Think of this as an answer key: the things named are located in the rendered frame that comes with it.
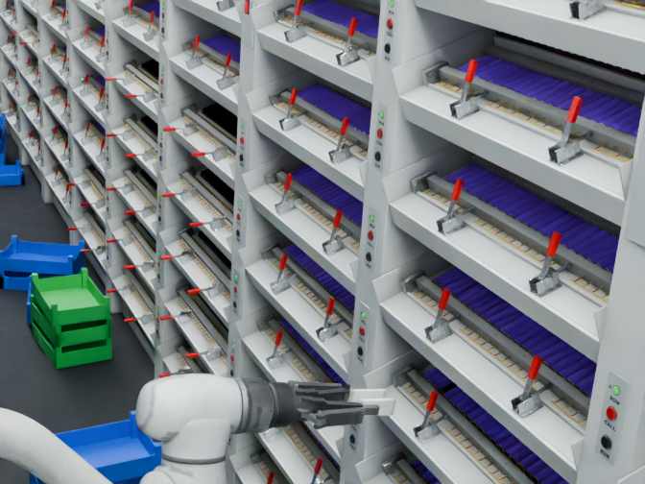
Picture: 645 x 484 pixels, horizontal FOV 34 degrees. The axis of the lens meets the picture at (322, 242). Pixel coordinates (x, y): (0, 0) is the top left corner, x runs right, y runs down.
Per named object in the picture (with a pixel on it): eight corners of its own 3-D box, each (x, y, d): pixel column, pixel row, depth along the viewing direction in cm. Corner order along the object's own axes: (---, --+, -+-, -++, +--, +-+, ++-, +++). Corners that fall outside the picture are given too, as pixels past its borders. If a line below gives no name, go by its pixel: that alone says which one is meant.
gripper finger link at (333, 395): (294, 413, 175) (289, 409, 176) (346, 406, 181) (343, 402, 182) (298, 393, 173) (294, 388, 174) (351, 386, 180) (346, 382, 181)
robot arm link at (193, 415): (221, 368, 173) (217, 447, 173) (131, 369, 166) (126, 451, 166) (247, 378, 163) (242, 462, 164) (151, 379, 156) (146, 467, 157)
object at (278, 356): (346, 474, 219) (328, 425, 213) (247, 351, 270) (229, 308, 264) (428, 429, 224) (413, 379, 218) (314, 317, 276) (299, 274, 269)
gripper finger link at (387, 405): (359, 399, 177) (361, 400, 176) (394, 398, 180) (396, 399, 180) (355, 414, 178) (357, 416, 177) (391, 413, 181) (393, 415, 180)
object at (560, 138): (630, 231, 133) (614, 135, 127) (404, 119, 184) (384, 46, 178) (752, 166, 138) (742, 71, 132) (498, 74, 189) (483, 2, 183)
